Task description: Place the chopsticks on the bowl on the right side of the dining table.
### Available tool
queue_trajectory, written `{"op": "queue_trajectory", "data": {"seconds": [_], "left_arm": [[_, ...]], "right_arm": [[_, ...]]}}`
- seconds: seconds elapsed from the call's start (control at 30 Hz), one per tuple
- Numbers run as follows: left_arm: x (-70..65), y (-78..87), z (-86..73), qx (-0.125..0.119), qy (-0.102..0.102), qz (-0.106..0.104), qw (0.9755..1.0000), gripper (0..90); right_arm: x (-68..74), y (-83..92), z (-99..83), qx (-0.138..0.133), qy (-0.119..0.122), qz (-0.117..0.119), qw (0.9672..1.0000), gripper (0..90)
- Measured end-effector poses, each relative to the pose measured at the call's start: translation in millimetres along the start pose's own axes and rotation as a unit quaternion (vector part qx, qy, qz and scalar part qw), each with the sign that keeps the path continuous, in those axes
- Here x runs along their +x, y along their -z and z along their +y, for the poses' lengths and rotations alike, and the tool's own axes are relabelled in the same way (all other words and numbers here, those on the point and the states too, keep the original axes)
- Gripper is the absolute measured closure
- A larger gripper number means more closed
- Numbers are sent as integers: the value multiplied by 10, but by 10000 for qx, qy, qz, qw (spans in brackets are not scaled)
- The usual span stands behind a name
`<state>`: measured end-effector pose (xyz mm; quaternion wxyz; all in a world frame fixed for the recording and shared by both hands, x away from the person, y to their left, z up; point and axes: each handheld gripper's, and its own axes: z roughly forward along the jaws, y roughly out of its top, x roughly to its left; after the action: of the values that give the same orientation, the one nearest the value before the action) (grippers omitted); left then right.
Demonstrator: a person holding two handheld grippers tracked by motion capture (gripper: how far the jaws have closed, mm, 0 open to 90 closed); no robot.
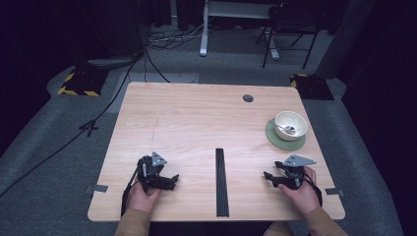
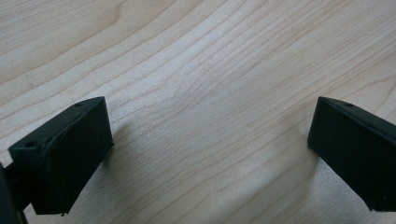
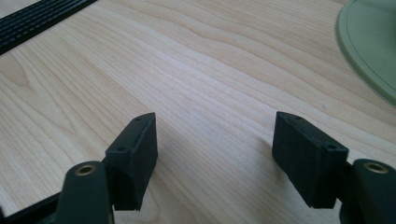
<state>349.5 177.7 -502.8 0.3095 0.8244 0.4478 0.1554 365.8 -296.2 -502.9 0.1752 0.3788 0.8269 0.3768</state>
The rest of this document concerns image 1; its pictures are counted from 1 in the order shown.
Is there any grey pillar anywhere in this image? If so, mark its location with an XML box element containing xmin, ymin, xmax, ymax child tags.
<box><xmin>315</xmin><ymin>0</ymin><xmax>377</xmax><ymax>80</ymax></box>

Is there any black yellow striped floor base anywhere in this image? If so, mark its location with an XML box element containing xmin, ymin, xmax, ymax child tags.
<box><xmin>57</xmin><ymin>67</ymin><xmax>110</xmax><ymax>98</ymax></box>

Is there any metal spoon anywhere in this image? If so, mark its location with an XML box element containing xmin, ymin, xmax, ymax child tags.
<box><xmin>268</xmin><ymin>119</ymin><xmax>298</xmax><ymax>136</ymax></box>

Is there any black chair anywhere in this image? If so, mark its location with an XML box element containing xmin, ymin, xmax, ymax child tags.
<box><xmin>255</xmin><ymin>2</ymin><xmax>321</xmax><ymax>70</ymax></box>

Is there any left hand-held gripper cable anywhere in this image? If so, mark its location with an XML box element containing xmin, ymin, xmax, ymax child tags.
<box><xmin>120</xmin><ymin>165</ymin><xmax>142</xmax><ymax>217</ymax></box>

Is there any white bowl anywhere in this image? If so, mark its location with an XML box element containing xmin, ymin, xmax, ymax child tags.
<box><xmin>274</xmin><ymin>110</ymin><xmax>309</xmax><ymax>143</ymax></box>

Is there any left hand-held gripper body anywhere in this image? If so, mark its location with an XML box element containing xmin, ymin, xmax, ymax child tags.
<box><xmin>137</xmin><ymin>151</ymin><xmax>168</xmax><ymax>194</ymax></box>

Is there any green round coaster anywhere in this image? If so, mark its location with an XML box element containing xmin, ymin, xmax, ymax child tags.
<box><xmin>265</xmin><ymin>118</ymin><xmax>307</xmax><ymax>152</ymax></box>

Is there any black tape cross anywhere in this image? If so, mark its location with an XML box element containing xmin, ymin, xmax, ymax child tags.
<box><xmin>79</xmin><ymin>119</ymin><xmax>99</xmax><ymax>138</ymax></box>

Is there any long black floor cable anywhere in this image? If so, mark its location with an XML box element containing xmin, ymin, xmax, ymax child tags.
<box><xmin>0</xmin><ymin>48</ymin><xmax>146</xmax><ymax>200</ymax></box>

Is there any grey stand base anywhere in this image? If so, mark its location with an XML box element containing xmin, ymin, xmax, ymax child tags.
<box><xmin>86</xmin><ymin>57</ymin><xmax>142</xmax><ymax>71</ymax></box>

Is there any person's right hand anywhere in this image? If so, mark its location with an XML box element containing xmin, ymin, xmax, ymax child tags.
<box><xmin>278</xmin><ymin>166</ymin><xmax>323</xmax><ymax>216</ymax></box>

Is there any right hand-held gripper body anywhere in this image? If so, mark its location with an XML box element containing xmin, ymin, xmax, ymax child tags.
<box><xmin>274</xmin><ymin>154</ymin><xmax>318</xmax><ymax>191</ymax></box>

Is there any person's left hand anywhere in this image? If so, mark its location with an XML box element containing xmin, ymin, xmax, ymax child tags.
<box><xmin>126</xmin><ymin>180</ymin><xmax>163</xmax><ymax>214</ymax></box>

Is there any grey tape piece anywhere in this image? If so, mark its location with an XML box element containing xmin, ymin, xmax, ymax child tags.
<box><xmin>85</xmin><ymin>184</ymin><xmax>109</xmax><ymax>194</ymax></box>
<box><xmin>325</xmin><ymin>188</ymin><xmax>345</xmax><ymax>198</ymax></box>

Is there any right hand-held gripper cable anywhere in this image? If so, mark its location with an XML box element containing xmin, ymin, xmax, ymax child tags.
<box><xmin>303</xmin><ymin>173</ymin><xmax>324</xmax><ymax>207</ymax></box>

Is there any white desk frame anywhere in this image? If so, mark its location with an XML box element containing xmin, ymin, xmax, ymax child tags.
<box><xmin>199</xmin><ymin>0</ymin><xmax>281</xmax><ymax>61</ymax></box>

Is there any bundle of floor cables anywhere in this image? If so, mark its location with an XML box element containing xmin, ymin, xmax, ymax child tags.
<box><xmin>147</xmin><ymin>18</ymin><xmax>212</xmax><ymax>51</ymax></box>

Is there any person's leg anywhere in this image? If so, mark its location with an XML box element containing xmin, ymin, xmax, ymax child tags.
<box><xmin>263</xmin><ymin>220</ymin><xmax>293</xmax><ymax>236</ymax></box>

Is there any hand-held gripper cable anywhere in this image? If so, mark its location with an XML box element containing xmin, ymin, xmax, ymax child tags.
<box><xmin>303</xmin><ymin>173</ymin><xmax>324</xmax><ymax>207</ymax></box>
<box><xmin>120</xmin><ymin>165</ymin><xmax>142</xmax><ymax>217</ymax></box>

